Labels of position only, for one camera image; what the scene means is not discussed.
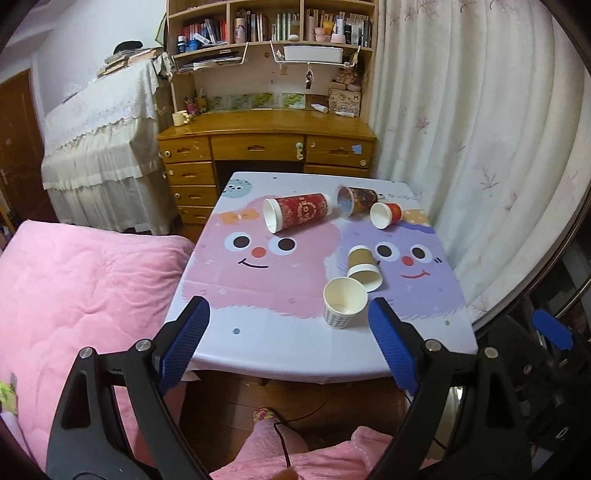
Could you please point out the pink fleece blanket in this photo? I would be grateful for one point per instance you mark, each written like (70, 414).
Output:
(78, 295)

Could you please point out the stack of books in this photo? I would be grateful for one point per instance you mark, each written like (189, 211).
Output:
(131, 59)

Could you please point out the wooden desk with drawers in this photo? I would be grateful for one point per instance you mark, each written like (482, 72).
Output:
(258, 134)

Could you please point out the wooden bookshelf hutch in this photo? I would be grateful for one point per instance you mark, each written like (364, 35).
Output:
(258, 78)

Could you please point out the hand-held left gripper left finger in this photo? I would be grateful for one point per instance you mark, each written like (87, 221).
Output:
(183, 344)

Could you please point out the dark brown patterned paper cup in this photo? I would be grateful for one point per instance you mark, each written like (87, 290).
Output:
(360, 199)

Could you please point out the lace-covered piano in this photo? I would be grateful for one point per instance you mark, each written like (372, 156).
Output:
(101, 157)

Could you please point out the yellow mug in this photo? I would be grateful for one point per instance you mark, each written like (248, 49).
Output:
(180, 118)

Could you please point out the white checked paper cup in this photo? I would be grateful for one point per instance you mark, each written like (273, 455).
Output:
(344, 302)

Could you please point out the cartoon face printed tablecloth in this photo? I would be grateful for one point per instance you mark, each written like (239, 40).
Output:
(277, 286)

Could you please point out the row of dark books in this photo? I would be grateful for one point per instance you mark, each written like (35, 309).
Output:
(210, 30)

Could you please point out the large red patterned paper cup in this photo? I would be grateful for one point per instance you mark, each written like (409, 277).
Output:
(302, 211)

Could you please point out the white tube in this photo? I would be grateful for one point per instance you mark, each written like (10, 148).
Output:
(319, 108)

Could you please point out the pink cup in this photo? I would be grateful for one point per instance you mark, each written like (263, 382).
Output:
(338, 38)

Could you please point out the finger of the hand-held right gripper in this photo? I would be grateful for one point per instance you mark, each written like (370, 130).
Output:
(552, 330)

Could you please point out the pile of papers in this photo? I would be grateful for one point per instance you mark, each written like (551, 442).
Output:
(210, 61)

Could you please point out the blue jar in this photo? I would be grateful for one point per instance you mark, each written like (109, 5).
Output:
(194, 45)

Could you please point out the green picture strip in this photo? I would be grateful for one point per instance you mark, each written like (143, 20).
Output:
(256, 100)

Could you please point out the pink pen holder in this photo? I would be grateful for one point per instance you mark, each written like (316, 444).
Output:
(191, 107)

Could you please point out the brown wooden door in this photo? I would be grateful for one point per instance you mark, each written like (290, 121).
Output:
(18, 147)

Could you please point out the row of pale books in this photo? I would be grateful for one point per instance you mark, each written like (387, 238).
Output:
(286, 25)

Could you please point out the hanging keys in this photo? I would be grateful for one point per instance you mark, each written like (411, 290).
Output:
(309, 77)

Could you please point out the wooden printed box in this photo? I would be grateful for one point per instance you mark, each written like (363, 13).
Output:
(345, 101)

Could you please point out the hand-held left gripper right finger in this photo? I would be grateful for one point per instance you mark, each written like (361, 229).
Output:
(392, 346)

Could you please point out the white floral curtain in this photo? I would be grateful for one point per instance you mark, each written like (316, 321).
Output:
(480, 152)

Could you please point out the patterned slipper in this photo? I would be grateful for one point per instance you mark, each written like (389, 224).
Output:
(264, 414)

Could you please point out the green patterned packet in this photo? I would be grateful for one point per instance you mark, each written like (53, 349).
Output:
(8, 394)

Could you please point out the small orange paper cup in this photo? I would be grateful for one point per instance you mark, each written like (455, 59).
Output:
(390, 213)

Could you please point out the pink pyjama trousers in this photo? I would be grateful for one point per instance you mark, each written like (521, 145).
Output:
(332, 459)

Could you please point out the brown gold-band paper cup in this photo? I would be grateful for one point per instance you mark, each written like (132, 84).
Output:
(361, 270)

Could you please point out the white printed cylinder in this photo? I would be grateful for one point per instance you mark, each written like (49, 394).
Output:
(239, 30)

